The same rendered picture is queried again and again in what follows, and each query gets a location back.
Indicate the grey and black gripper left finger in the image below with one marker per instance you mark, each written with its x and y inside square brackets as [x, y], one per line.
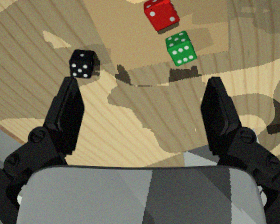
[47, 145]

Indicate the black die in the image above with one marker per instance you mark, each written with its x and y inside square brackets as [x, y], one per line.
[82, 64]

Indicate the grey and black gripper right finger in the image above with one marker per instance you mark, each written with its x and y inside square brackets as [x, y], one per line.
[237, 146]

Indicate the dark green die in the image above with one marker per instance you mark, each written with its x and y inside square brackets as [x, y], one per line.
[180, 48]

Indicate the red die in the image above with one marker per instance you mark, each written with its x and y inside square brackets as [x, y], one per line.
[161, 13]

